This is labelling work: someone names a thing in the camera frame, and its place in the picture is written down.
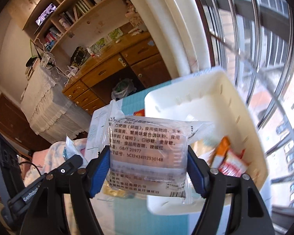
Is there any black cable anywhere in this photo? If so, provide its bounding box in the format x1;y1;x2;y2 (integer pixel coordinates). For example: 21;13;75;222
17;161;43;175

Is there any orange white packet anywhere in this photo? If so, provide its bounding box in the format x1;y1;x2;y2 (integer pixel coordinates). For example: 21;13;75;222
212;136;232;168

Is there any dark wooden cabinet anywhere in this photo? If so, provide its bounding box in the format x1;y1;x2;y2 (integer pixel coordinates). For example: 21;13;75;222
0;94;49;150

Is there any dark window frame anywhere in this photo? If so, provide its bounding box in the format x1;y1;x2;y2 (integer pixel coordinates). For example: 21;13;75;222
189;0;294;235

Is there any lace covered piano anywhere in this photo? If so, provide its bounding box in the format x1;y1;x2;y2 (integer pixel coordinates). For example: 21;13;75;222
20;64;93;144

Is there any clear bun packet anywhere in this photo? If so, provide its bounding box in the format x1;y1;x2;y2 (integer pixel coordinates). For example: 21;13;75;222
102;181;131;199

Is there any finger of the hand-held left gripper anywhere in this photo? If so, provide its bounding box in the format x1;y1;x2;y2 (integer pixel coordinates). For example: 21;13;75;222
53;155;84;177

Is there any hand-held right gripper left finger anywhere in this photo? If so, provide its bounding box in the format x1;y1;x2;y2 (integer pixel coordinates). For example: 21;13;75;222
21;146;111;235

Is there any pastel fleece blanket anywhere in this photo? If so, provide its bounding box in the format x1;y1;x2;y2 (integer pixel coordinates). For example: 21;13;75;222
24;138;93;184

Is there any plastic trash bag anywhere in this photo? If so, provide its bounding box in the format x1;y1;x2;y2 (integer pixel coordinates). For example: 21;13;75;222
111;78;136;101

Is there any red cookie packet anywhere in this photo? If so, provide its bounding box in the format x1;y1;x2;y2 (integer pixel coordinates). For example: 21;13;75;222
218;149;248;178

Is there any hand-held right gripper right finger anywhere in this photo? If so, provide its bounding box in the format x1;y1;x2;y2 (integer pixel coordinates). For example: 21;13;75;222
187;146;275;235

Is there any small screen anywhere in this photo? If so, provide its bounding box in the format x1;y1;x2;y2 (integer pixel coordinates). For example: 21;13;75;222
35;3;57;26

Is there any flat white packet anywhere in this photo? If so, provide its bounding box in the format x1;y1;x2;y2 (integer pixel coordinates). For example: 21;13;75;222
84;100;125;169

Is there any doll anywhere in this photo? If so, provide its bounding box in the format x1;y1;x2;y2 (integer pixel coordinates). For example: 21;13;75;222
125;0;139;14

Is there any cream curtain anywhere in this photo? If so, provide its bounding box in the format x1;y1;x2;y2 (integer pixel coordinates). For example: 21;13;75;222
118;0;211;79

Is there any wooden desk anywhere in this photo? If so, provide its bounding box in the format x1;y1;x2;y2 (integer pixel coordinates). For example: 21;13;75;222
62;33;172;115

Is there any clear noodle packet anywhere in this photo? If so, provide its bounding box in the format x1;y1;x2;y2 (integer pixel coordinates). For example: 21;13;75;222
107;115;215;199

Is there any small blue packet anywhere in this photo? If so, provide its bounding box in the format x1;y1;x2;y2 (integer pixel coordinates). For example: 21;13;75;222
63;136;77;161

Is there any wooden bookshelf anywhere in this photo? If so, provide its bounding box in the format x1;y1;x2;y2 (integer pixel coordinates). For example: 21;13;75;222
22;0;147;54

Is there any white plastic bin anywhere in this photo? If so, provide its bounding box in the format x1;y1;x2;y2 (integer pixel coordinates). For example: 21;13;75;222
144;70;270;216

